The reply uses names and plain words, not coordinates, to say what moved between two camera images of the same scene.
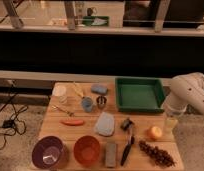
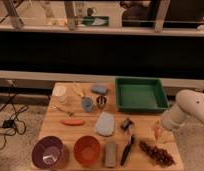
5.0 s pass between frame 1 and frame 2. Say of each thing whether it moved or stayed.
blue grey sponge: stayed
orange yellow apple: moved
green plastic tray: stayed
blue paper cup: stayed
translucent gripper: moved
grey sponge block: stayed
